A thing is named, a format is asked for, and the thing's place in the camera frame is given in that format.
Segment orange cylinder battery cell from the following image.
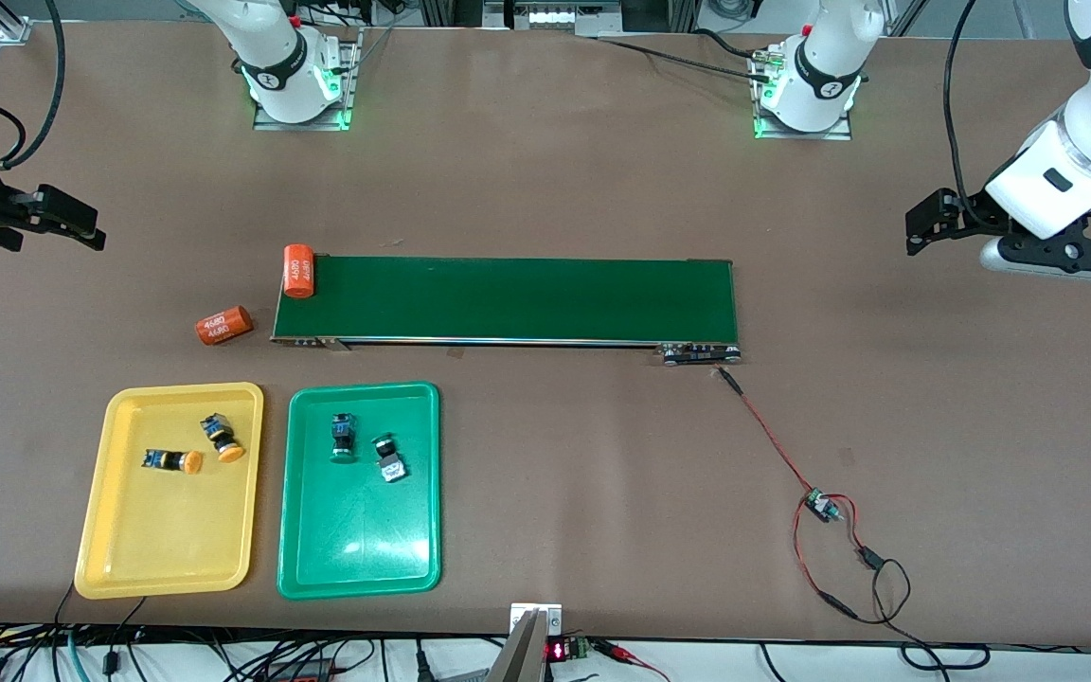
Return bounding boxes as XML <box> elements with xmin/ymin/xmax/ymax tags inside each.
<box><xmin>195</xmin><ymin>305</ymin><xmax>255</xmax><ymax>347</ymax></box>
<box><xmin>282</xmin><ymin>243</ymin><xmax>316</xmax><ymax>299</ymax></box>

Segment yellow-capped push button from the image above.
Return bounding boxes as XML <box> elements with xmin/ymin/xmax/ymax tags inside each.
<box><xmin>201</xmin><ymin>412</ymin><xmax>246</xmax><ymax>464</ymax></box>
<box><xmin>143</xmin><ymin>448</ymin><xmax>205</xmax><ymax>476</ymax></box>

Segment small speed controller module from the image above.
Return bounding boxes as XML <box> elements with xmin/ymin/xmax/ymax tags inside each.
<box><xmin>803</xmin><ymin>488</ymin><xmax>847</xmax><ymax>525</ymax></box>

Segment yellow plastic tray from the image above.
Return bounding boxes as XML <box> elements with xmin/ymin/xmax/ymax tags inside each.
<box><xmin>74</xmin><ymin>382</ymin><xmax>264</xmax><ymax>601</ymax></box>

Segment green plastic tray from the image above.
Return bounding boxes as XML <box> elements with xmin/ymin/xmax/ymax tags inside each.
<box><xmin>277</xmin><ymin>381</ymin><xmax>441</xmax><ymax>601</ymax></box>

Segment green conveyor belt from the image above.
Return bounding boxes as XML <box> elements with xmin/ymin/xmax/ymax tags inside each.
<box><xmin>270</xmin><ymin>254</ymin><xmax>743</xmax><ymax>367</ymax></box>

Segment orange and black device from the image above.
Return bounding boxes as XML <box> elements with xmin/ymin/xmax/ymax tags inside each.
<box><xmin>266</xmin><ymin>656</ymin><xmax>343</xmax><ymax>682</ymax></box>

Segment red clip test leads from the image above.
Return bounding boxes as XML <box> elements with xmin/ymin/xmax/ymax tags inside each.
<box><xmin>593</xmin><ymin>639</ymin><xmax>671</xmax><ymax>682</ymax></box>

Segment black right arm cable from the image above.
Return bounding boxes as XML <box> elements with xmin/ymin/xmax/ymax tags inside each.
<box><xmin>0</xmin><ymin>0</ymin><xmax>68</xmax><ymax>171</ymax></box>

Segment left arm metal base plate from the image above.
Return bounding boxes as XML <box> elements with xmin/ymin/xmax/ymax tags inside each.
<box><xmin>752</xmin><ymin>43</ymin><xmax>854</xmax><ymax>141</ymax></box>

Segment aluminium extrusion post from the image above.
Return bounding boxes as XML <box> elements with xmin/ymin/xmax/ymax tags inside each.
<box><xmin>0</xmin><ymin>0</ymin><xmax>35</xmax><ymax>44</ymax></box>

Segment red and black wire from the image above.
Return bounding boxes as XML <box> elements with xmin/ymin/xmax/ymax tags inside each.
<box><xmin>716</xmin><ymin>366</ymin><xmax>912</xmax><ymax>626</ymax></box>

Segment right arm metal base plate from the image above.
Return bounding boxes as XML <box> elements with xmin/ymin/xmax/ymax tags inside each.
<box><xmin>252</xmin><ymin>27</ymin><xmax>362</xmax><ymax>132</ymax></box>

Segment black cable on table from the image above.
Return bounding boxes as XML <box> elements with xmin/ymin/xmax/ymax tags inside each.
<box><xmin>591</xmin><ymin>36</ymin><xmax>778</xmax><ymax>86</ymax></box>

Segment black looped power cable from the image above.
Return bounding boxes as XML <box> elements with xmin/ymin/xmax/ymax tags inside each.
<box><xmin>820</xmin><ymin>545</ymin><xmax>992</xmax><ymax>672</ymax></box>

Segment metal frame with light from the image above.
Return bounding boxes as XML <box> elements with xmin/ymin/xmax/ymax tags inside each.
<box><xmin>418</xmin><ymin>0</ymin><xmax>698</xmax><ymax>39</ymax></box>

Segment black cable bundle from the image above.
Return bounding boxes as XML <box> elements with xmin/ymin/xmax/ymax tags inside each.
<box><xmin>0</xmin><ymin>578</ymin><xmax>509</xmax><ymax>682</ymax></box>

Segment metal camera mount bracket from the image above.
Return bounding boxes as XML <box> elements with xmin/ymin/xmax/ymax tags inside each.
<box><xmin>489</xmin><ymin>602</ymin><xmax>563</xmax><ymax>682</ymax></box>

